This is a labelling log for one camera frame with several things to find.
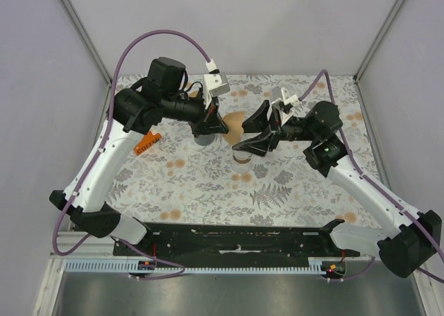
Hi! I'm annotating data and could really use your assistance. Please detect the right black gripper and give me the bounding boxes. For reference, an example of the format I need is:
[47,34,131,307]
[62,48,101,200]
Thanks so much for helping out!
[231,100,318,158]

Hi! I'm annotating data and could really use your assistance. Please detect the glass cup with brown band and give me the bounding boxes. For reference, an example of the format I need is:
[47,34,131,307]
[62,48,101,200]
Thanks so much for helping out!
[230,150,253,174]

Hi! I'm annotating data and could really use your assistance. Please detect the brown paper coffee filter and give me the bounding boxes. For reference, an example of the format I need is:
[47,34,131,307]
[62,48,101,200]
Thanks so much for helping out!
[188,89,203,100]

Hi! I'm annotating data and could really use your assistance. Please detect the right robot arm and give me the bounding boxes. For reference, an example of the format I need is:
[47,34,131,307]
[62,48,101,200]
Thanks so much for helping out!
[232,100,443,278]

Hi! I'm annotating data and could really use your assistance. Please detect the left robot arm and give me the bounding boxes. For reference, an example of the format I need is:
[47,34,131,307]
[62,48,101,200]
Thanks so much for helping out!
[49,57,230,256]

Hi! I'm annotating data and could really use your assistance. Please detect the orange coffee filter pack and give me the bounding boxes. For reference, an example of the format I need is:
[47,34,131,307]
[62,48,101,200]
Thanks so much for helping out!
[133,131,162,156]

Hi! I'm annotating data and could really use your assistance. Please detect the floral tablecloth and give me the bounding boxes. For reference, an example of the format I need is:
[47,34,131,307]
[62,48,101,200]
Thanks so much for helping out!
[105,75,377,227]

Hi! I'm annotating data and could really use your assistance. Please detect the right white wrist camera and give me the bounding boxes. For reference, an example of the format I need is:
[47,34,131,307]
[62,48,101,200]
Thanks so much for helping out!
[271,87,301,125]

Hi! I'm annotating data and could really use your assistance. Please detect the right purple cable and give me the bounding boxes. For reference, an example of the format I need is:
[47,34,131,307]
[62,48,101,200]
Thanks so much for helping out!
[299,69,444,284]

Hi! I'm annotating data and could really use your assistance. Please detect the purple cable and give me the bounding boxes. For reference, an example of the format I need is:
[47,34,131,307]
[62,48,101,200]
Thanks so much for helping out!
[52,29,187,281]
[299,69,444,284]

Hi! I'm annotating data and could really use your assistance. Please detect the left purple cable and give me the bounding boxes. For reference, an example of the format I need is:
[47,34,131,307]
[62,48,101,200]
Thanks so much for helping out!
[52,29,187,281]

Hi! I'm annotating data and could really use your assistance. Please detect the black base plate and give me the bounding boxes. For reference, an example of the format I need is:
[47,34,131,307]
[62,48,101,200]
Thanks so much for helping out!
[112,220,361,269]

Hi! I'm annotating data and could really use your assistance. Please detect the white slotted cable duct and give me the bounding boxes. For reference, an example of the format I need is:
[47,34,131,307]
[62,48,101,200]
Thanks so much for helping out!
[65,258,345,275]

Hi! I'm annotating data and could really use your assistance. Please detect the right aluminium frame post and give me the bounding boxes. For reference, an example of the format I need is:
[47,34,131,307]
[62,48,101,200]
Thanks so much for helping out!
[353,0,408,84]

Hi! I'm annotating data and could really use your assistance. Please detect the aluminium frame post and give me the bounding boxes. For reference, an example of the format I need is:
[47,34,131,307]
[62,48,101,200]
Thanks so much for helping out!
[353,0,408,84]
[58,0,112,86]

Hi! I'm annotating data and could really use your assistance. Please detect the left aluminium frame post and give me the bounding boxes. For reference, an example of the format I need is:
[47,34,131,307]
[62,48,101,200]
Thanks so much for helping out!
[58,0,112,86]

